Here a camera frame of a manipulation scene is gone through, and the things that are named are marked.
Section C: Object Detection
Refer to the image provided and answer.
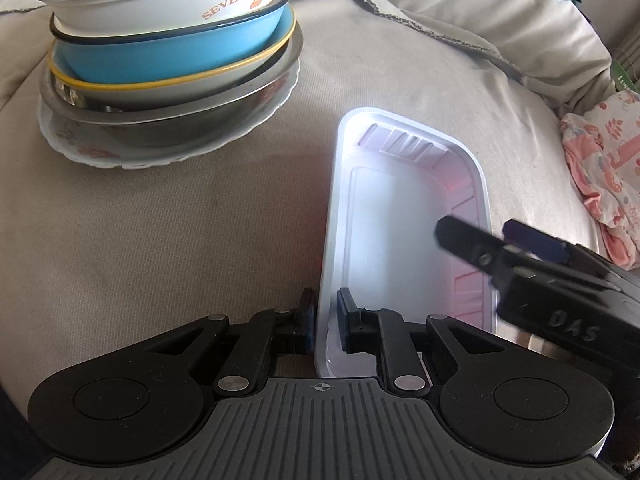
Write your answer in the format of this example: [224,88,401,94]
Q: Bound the beige sofa seat cover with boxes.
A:
[0,0,601,401]

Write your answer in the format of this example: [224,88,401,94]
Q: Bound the pink floral cloth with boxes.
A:
[559,91,640,269]

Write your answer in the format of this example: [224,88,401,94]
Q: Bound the stainless steel bowl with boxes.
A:
[39,24,306,148]

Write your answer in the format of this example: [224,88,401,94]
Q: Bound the white bowl with gold rim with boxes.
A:
[46,20,297,108]

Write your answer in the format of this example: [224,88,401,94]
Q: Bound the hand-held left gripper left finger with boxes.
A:
[144,288,317,397]

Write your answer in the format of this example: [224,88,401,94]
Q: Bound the white plastic tray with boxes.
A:
[314,107,501,378]

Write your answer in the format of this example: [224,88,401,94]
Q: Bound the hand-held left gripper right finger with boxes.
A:
[336,287,503,392]

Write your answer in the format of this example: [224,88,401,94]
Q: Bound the blue enamel bowl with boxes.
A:
[49,0,296,83]

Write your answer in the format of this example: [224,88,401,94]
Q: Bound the white scalloped plate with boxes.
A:
[36,57,301,170]

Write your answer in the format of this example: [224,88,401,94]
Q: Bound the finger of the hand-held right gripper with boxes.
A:
[502,219,572,266]
[434,215,503,281]

